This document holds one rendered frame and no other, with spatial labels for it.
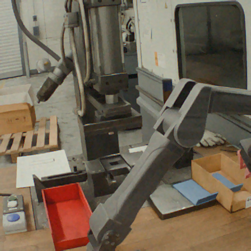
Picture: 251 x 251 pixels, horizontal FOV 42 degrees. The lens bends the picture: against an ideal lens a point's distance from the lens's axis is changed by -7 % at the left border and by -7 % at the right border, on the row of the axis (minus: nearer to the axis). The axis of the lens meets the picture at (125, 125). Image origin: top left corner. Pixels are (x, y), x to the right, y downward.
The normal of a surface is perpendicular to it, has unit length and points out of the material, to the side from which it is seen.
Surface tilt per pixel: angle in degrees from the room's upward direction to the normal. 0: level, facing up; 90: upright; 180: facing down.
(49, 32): 91
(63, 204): 0
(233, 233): 0
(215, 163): 90
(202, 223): 0
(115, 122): 90
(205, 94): 90
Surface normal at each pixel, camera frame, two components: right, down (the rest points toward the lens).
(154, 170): 0.27, 0.26
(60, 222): -0.08, -0.94
